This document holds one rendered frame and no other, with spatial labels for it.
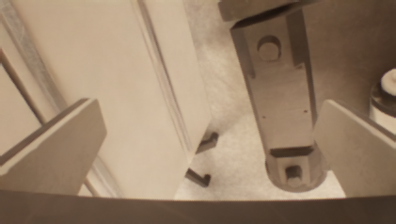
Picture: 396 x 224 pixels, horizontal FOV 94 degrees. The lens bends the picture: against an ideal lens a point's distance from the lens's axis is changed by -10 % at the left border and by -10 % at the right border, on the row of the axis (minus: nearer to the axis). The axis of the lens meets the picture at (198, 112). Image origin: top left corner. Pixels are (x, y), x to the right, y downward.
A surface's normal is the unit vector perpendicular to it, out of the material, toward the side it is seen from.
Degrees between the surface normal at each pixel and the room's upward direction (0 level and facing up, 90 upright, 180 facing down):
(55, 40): 90
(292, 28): 45
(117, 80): 90
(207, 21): 0
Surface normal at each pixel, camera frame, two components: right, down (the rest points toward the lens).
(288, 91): -0.31, 0.53
